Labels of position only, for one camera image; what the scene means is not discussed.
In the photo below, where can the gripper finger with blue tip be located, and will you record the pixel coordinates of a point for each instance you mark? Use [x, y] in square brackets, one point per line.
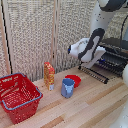
[69, 50]

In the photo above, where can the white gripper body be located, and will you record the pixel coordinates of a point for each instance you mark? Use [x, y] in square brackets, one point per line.
[79, 48]

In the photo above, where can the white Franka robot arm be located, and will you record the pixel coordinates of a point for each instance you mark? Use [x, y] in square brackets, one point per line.
[100, 20]

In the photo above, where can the black toaster oven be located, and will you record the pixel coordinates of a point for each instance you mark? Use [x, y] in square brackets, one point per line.
[116, 53]

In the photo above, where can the red bowl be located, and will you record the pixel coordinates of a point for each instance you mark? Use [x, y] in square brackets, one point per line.
[76, 80]

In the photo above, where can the orange carton box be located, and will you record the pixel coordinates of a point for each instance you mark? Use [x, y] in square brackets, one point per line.
[49, 76]

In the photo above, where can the blue mug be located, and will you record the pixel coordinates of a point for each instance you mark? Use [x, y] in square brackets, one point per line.
[67, 88]

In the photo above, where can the red plastic shopping basket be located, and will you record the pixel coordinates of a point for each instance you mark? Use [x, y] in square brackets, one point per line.
[20, 96]

